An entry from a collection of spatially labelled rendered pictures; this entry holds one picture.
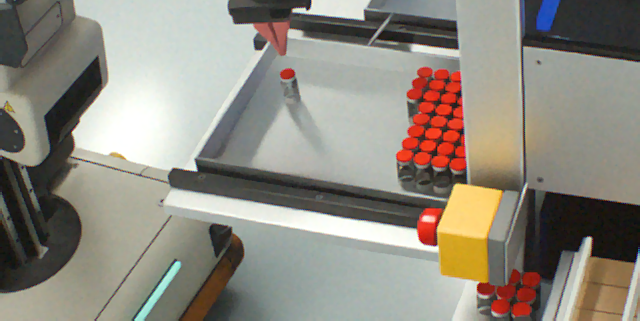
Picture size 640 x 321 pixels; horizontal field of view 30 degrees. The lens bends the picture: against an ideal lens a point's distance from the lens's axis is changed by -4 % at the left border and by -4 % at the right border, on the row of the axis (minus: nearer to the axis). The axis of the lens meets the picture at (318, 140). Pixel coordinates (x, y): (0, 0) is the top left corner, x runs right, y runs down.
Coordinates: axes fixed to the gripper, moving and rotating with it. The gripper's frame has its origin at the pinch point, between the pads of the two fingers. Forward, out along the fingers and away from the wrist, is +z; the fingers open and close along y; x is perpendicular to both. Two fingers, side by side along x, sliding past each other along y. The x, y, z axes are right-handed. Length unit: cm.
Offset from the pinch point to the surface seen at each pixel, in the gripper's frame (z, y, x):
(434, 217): -3.3, 20.5, -34.4
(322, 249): 98, -14, 57
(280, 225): 10.0, 0.7, -21.7
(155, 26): 97, -68, 141
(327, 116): 9.7, 4.6, -2.4
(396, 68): 9.5, 13.2, 6.6
